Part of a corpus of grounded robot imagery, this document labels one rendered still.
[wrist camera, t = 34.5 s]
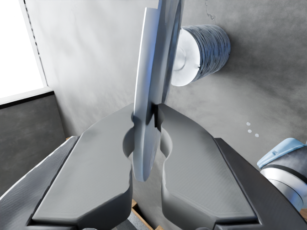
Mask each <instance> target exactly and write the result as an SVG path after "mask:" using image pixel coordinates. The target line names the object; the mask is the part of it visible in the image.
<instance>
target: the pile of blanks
mask: <svg viewBox="0 0 307 230"><path fill-rule="evenodd" d="M182 28H183V29H185V30H187V31H188V32H189V33H190V34H191V35H192V36H193V37H194V38H195V40H196V41H197V44H198V46H199V49H200V54H201V64H200V67H198V68H199V71H198V73H197V75H196V77H195V78H194V79H193V80H192V81H191V82H190V83H193V82H195V81H197V80H199V79H201V78H203V77H205V76H207V75H210V74H212V73H214V72H216V71H218V70H220V69H221V68H222V67H223V66H224V65H225V64H226V62H227V61H228V59H229V54H230V51H231V45H230V40H229V37H228V35H227V33H226V32H225V31H224V30H223V29H222V28H221V27H219V26H216V25H211V24H207V25H195V26H182V27H181V30H182Z"/></svg>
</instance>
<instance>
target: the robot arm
mask: <svg viewBox="0 0 307 230"><path fill-rule="evenodd" d="M133 113H134V103H130V104H129V105H127V106H125V107H123V108H121V109H119V110H117V111H115V112H113V113H111V114H110V115H108V116H106V117H104V118H102V119H101V120H99V121H97V122H96V123H95V124H93V125H92V126H91V127H89V128H88V129H87V130H86V131H85V132H83V133H82V134H81V135H80V136H71V137H70V138H69V139H68V140H67V141H66V142H64V143H63V144H62V145H61V146H60V147H58V148H57V149H56V150H55V151H53V152H52V153H51V154H50V155H49V156H47V157H46V158H45V159H44V160H43V161H41V162H40V163H39V164H38V165H36V166H35V167H34V168H33V169H32V170H31V171H29V172H28V173H27V174H26V175H25V176H23V177H22V178H21V179H20V180H19V181H18V182H16V183H15V184H14V185H13V186H12V187H11V188H10V189H9V190H8V191H6V192H5V193H4V194H3V195H2V196H1V197H0V230H112V229H113V228H115V227H116V226H118V225H119V224H120V223H122V222H123V221H125V220H126V219H127V218H128V217H129V216H130V214H131V210H132V194H133V188H132V163H131V161H130V160H129V158H128V157H129V156H130V154H131V153H132V152H133V151H134V149H135V145H134V123H133ZM154 127H157V129H158V130H159V131H160V133H161V137H160V150H161V152H162V153H163V154H164V155H165V157H166V160H165V161H164V163H163V173H162V184H161V200H162V212H163V215H164V217H165V218H166V219H167V220H168V221H170V222H171V223H173V224H174V225H176V226H178V227H179V228H181V229H182V230H307V222H306V221H305V219H304V218H303V217H302V215H301V214H300V213H299V212H300V210H301V209H307V145H306V144H303V143H301V142H300V141H298V140H297V139H295V138H287V139H285V140H284V141H282V142H281V143H280V144H278V145H277V146H276V147H274V148H273V149H272V150H271V151H270V152H268V153H267V154H266V155H265V156H264V157H262V158H261V159H260V160H259V161H258V162H257V165H258V166H259V168H260V169H262V170H261V171H260V172H259V171H258V170H257V169H256V168H255V167H253V166H252V165H251V164H250V163H249V162H248V161H247V160H245V159H244V158H243V157H242V156H241V155H240V154H239V153H238V152H236V151H235V150H234V149H233V148H232V147H231V146H230V145H228V144H227V143H226V142H225V141H224V140H223V139H222V138H214V137H213V136H212V135H211V134H210V133H209V132H208V131H206V130H205V129H204V128H203V127H202V126H200V125H199V124H198V123H196V122H195V121H193V120H192V119H190V118H189V117H187V116H185V115H183V114H181V113H180V112H178V111H176V110H174V109H172V108H171V107H169V106H167V105H165V104H163V103H160V104H157V105H154Z"/></svg>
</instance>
